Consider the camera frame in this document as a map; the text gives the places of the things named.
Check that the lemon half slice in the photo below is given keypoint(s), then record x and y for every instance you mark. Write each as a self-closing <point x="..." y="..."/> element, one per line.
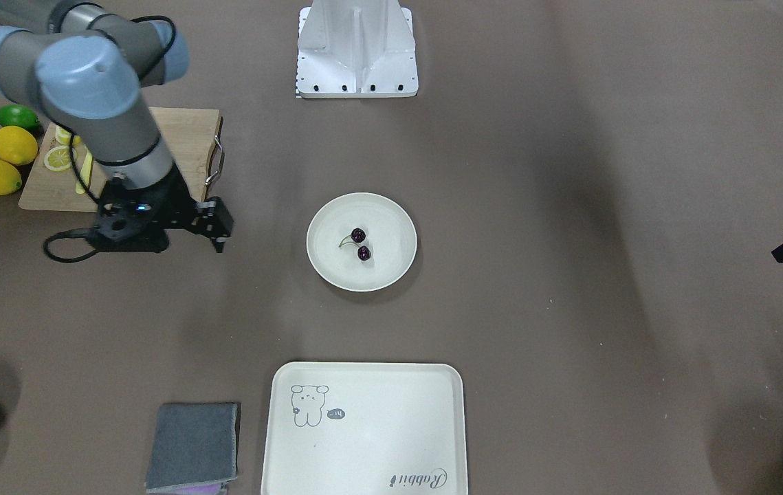
<point x="64" y="137"/>
<point x="60" y="158"/>

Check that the green lime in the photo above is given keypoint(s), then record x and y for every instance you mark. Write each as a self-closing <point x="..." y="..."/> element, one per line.
<point x="19" y="116"/>

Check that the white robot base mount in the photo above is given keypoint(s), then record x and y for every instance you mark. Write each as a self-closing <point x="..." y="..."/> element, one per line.
<point x="356" y="49"/>

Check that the beige round plate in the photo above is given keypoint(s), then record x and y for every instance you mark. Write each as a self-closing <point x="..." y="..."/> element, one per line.
<point x="390" y="234"/>

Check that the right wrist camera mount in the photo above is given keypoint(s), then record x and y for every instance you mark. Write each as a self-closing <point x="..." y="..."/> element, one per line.
<point x="129" y="226"/>

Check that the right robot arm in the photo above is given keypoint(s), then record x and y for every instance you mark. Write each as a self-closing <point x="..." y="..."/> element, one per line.
<point x="84" y="68"/>

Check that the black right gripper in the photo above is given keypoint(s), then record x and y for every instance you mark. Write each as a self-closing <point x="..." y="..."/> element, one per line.
<point x="176" y="204"/>

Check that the bamboo cutting board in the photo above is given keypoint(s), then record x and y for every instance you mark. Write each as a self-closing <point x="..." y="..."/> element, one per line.
<point x="189" y="133"/>

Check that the yellow plastic knife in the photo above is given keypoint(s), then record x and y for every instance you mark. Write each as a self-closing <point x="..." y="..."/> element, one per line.
<point x="84" y="176"/>

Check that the grey folded cloth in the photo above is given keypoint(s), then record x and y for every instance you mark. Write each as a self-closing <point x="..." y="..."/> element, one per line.
<point x="194" y="448"/>

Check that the dark red cherry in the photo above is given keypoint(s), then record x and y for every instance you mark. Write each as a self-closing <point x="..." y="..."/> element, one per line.
<point x="364" y="253"/>
<point x="358" y="235"/>

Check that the cream rabbit tray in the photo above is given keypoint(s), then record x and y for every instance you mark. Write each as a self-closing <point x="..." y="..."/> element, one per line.
<point x="366" y="428"/>

